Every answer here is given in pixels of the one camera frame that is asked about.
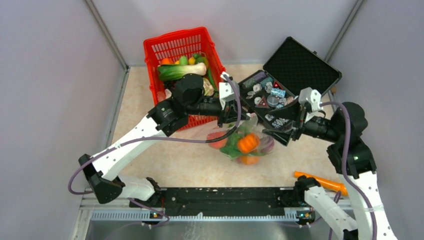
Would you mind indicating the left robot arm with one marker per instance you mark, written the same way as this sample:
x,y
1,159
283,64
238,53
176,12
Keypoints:
x,y
102,170

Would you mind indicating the clear zip top bag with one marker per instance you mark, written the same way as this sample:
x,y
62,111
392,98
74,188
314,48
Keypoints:
x,y
210,131

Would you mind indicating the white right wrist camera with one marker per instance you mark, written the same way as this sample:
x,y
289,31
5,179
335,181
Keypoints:
x,y
310,101

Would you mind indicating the green white bok choy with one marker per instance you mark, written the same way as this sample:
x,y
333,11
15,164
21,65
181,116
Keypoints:
x,y
173,72

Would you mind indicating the pink purple onion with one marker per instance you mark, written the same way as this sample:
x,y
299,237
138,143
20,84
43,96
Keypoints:
x,y
266,145

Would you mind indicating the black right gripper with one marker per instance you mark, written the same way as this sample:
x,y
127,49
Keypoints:
x,y
293,112

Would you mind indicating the orange handled tool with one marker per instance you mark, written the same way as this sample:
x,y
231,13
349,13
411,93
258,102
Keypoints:
x,y
325,183

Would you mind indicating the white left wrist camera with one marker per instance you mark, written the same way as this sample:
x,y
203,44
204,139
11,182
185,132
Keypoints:
x,y
227,89

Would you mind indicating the black poker chip case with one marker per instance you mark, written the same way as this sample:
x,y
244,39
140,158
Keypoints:
x,y
290,69

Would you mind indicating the red triangle dealer card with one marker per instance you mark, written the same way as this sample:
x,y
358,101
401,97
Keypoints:
x,y
261,102

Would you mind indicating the green lettuce head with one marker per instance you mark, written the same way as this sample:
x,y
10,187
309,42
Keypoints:
x,y
230,149

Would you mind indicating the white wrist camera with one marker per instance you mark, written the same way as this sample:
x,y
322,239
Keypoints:
x,y
227,89
310,101

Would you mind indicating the clear round dealer button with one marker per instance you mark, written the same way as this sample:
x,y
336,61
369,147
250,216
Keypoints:
x,y
272,101

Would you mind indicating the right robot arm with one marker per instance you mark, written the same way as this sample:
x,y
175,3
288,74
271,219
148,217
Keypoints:
x,y
352,160

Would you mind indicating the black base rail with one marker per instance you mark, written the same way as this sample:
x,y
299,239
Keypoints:
x,y
227,201

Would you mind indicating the orange mini pumpkin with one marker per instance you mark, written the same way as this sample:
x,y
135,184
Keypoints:
x,y
248,143

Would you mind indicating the white cauliflower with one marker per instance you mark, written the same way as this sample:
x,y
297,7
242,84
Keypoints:
x,y
208,89

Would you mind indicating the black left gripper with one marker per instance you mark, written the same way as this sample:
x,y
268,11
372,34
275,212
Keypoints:
x,y
229,115

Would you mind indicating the red plastic basket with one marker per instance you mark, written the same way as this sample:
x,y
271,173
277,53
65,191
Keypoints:
x,y
181,104

